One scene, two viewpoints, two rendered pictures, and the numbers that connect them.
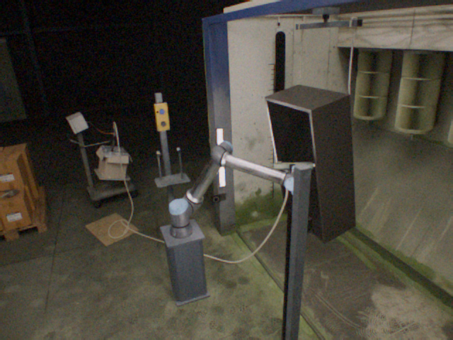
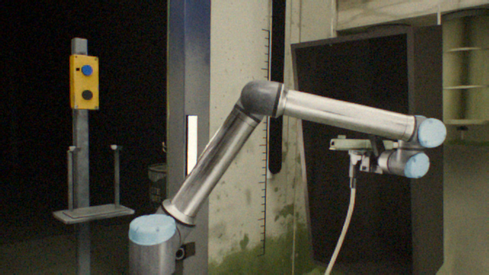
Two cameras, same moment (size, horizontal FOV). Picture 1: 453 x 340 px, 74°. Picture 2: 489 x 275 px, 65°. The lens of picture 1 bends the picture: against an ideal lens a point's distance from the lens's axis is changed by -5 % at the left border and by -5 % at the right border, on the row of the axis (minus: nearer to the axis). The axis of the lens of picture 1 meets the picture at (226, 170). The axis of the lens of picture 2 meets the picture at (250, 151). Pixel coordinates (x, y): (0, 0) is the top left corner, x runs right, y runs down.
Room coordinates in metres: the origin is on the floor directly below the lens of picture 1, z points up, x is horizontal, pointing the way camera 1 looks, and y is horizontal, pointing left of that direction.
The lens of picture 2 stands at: (0.88, 0.60, 1.25)
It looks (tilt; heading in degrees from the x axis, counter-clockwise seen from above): 4 degrees down; 337
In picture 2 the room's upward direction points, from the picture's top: 1 degrees clockwise
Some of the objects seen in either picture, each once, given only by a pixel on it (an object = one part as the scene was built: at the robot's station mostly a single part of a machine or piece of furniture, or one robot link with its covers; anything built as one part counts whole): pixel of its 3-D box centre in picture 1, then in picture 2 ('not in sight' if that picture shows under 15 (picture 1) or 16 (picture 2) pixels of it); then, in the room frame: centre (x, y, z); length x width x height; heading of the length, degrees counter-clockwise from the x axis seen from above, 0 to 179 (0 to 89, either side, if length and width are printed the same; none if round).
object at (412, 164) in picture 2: not in sight; (408, 163); (1.94, -0.49, 1.11); 0.12 x 0.09 x 0.10; 0
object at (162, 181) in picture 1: (170, 165); (94, 179); (2.89, 0.56, 0.95); 0.26 x 0.15 x 0.32; 111
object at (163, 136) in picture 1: (168, 171); (81, 201); (3.04, 0.62, 0.82); 0.06 x 0.06 x 1.64; 21
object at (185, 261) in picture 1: (185, 262); not in sight; (2.17, 0.39, 0.32); 0.31 x 0.31 x 0.64; 21
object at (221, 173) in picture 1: (220, 158); (191, 171); (2.99, 0.05, 0.96); 0.06 x 0.02 x 0.63; 111
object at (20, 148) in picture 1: (18, 160); not in sight; (4.03, 2.94, 0.69); 0.38 x 0.29 x 0.36; 26
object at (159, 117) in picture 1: (161, 117); (84, 83); (2.98, 0.60, 1.42); 0.12 x 0.06 x 0.26; 111
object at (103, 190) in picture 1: (100, 157); not in sight; (4.09, 1.75, 0.64); 0.73 x 0.50 x 1.27; 121
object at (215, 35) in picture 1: (220, 137); (188, 137); (3.10, 0.04, 1.14); 0.18 x 0.18 x 2.29; 21
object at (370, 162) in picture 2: not in sight; (376, 161); (2.11, -0.49, 1.10); 0.12 x 0.08 x 0.09; 0
